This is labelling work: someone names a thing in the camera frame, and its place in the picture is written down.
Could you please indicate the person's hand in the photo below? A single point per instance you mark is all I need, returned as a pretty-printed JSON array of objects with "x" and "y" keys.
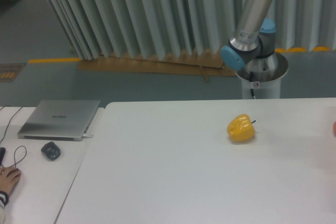
[{"x": 10, "y": 176}]

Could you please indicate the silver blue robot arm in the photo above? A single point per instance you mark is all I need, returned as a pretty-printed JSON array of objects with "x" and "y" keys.
[{"x": 266, "y": 24}]

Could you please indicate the yellow bell pepper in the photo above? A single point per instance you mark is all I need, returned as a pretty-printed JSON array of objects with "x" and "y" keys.
[{"x": 241, "y": 129}]

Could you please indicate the striped cuff cream sleeve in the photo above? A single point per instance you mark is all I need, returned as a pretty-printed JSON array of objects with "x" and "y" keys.
[{"x": 3, "y": 201}]

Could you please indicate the black device at edge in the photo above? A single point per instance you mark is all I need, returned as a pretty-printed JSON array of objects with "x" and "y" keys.
[{"x": 2, "y": 154}]

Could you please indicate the silver closed laptop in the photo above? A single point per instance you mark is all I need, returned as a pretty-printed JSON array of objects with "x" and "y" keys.
[{"x": 60, "y": 120}]

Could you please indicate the pale green folding curtain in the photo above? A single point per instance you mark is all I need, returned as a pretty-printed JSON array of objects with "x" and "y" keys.
[{"x": 160, "y": 27}]

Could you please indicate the brown cardboard sheet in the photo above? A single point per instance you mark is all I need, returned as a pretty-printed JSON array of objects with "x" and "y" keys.
[{"x": 207, "y": 64}]

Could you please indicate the pink object at edge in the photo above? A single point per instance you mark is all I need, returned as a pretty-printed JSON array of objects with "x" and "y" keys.
[{"x": 334, "y": 128}]

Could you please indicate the white laptop cable plug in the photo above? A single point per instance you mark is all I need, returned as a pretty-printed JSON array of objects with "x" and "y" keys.
[{"x": 87, "y": 135}]

